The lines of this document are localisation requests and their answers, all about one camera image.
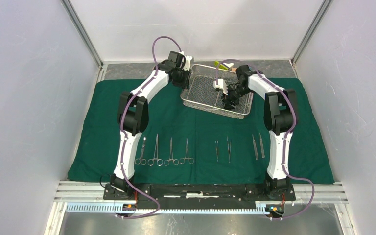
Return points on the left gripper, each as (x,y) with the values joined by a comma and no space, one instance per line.
(185,83)

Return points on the steel scalpel handle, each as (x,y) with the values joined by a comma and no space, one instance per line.
(261,146)

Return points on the steel forceps with ring handles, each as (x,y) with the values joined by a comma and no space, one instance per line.
(155,160)

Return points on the yellow-green lego brick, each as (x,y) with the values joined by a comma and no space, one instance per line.
(221,65)

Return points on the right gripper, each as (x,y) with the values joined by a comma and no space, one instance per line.
(227,104)

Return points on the pointed steel tweezers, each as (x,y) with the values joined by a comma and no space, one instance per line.
(229,148)

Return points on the green surgical cloth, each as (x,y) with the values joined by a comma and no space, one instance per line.
(97,153)

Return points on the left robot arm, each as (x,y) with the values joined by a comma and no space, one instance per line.
(133,115)

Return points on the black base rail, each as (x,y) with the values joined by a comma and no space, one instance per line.
(217,198)

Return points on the white small block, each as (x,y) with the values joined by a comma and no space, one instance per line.
(229,66)

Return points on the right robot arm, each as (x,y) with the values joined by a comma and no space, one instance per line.
(279,118)

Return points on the metal mesh instrument tray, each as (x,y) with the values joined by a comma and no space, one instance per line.
(203,96)

